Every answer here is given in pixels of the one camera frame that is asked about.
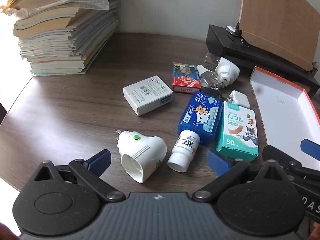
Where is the plain white plug-in heater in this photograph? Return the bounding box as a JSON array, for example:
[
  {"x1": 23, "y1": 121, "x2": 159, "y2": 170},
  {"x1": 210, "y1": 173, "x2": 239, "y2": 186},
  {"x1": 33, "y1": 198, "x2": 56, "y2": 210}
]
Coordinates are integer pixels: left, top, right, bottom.
[{"x1": 215, "y1": 57, "x2": 240, "y2": 87}]

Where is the stack of papers and books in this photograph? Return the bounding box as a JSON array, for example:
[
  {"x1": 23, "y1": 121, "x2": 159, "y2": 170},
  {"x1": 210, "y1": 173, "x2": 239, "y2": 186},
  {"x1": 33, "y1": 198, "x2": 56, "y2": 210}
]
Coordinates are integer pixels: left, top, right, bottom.
[{"x1": 0, "y1": 0, "x2": 130, "y2": 77}]

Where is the brown cardboard panel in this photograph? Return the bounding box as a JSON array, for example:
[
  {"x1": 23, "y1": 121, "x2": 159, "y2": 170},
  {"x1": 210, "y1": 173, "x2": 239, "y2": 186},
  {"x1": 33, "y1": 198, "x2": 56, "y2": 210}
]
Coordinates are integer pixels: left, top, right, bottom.
[{"x1": 239, "y1": 0, "x2": 320, "y2": 71}]

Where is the red playing card box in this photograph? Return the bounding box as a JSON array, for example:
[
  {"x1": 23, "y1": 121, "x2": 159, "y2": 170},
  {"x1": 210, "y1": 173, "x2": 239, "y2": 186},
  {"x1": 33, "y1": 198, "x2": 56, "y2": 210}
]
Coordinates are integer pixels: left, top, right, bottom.
[{"x1": 172, "y1": 62, "x2": 201, "y2": 94}]

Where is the small white cardboard box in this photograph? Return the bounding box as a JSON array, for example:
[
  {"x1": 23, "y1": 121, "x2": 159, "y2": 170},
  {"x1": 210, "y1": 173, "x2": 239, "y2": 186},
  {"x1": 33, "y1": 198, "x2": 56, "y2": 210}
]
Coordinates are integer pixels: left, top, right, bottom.
[{"x1": 122, "y1": 75, "x2": 174, "y2": 117}]

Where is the white charger cube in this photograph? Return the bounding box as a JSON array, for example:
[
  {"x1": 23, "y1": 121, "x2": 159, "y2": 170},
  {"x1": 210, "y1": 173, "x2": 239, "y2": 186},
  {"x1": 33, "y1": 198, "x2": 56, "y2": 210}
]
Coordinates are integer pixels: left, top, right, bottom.
[{"x1": 226, "y1": 90, "x2": 250, "y2": 109}]

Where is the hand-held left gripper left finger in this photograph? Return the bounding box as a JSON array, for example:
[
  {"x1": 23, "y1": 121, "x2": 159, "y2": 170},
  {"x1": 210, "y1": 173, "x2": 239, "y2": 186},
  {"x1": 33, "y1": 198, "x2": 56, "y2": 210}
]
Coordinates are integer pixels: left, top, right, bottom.
[{"x1": 33, "y1": 149, "x2": 126, "y2": 203}]

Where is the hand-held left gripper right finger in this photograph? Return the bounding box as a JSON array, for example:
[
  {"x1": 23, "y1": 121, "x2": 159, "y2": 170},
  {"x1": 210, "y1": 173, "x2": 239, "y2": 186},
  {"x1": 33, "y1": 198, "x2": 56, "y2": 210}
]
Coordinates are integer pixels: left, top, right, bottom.
[{"x1": 191, "y1": 149, "x2": 296, "y2": 202}]

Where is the black monitor riser stand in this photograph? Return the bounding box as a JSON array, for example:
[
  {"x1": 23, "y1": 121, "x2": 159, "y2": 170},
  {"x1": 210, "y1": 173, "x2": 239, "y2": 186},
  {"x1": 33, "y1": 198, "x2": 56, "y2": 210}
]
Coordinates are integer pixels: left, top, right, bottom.
[{"x1": 205, "y1": 24, "x2": 320, "y2": 98}]

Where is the orange and white box tray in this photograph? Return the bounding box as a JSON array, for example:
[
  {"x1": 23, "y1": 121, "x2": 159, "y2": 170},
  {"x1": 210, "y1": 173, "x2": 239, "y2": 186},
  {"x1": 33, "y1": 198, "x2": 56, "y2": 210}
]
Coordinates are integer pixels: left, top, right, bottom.
[{"x1": 249, "y1": 66, "x2": 320, "y2": 170}]

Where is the black charger plug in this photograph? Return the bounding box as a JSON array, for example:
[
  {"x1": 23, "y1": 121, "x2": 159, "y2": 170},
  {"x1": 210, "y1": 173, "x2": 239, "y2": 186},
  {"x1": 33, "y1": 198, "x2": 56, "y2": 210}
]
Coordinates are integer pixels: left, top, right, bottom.
[{"x1": 200, "y1": 86, "x2": 224, "y2": 101}]

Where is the white pill bottle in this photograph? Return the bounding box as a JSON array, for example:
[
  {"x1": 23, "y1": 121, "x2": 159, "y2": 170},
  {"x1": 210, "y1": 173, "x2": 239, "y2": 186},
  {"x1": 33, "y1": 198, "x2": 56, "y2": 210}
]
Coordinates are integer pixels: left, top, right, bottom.
[{"x1": 167, "y1": 129, "x2": 201, "y2": 173}]

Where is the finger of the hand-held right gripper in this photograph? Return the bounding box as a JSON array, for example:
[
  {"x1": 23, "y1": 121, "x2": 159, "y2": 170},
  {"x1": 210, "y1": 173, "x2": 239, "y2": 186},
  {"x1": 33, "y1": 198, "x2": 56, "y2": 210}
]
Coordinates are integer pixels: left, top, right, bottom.
[
  {"x1": 262, "y1": 145, "x2": 320, "y2": 188},
  {"x1": 301, "y1": 138, "x2": 320, "y2": 161}
]

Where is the blue tissue packet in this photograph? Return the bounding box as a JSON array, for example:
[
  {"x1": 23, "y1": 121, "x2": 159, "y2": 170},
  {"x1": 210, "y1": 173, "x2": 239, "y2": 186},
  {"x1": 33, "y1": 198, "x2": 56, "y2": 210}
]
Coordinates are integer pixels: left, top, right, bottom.
[{"x1": 177, "y1": 91, "x2": 223, "y2": 147}]

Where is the teal bandage box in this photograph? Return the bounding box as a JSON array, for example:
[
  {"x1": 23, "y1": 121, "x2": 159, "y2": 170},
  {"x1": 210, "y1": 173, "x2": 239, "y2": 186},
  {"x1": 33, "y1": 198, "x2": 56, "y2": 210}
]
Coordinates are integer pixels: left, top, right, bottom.
[{"x1": 215, "y1": 101, "x2": 259, "y2": 162}]

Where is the clear bottle with white cap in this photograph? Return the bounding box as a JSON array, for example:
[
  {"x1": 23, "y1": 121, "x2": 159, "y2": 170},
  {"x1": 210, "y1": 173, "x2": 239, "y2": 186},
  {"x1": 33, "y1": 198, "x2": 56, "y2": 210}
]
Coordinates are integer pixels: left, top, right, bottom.
[{"x1": 196, "y1": 64, "x2": 222, "y2": 89}]

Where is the white plug-in heater green button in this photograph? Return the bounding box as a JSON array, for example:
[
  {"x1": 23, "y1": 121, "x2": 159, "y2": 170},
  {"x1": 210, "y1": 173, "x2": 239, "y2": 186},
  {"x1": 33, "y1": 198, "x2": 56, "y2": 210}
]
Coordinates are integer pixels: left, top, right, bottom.
[{"x1": 115, "y1": 129, "x2": 167, "y2": 184}]

